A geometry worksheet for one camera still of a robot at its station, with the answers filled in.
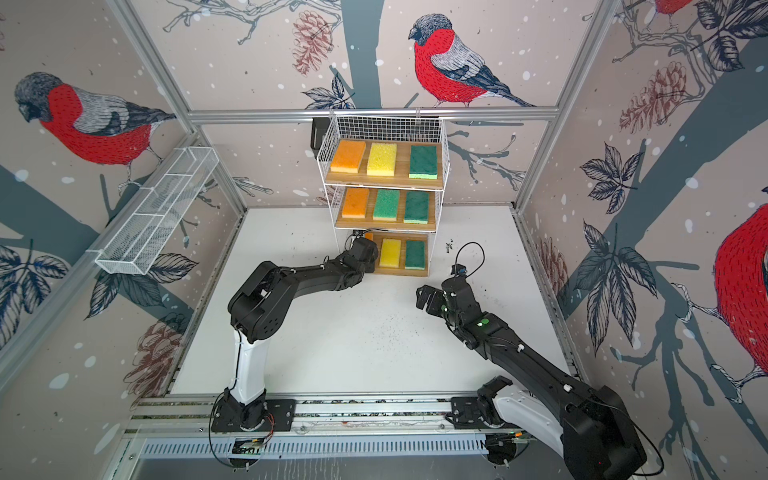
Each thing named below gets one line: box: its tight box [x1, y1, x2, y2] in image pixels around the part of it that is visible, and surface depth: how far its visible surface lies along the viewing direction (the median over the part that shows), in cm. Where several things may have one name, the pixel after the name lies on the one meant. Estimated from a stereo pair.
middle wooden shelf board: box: [335, 188, 437, 231], surface depth 85 cm
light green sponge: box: [373, 189, 400, 221], surface depth 87 cm
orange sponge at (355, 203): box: [342, 188, 369, 218], surface depth 87 cm
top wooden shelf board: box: [325, 140, 443, 189], surface depth 73 cm
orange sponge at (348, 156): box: [330, 140, 366, 173], surface depth 75 cm
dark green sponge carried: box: [409, 145, 439, 180], surface depth 74 cm
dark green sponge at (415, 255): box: [404, 240, 425, 270], surface depth 104 cm
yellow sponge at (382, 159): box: [366, 142, 397, 177], surface depth 74 cm
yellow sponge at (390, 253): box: [379, 238, 401, 268], surface depth 103 cm
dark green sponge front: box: [403, 191, 429, 225], surface depth 86 cm
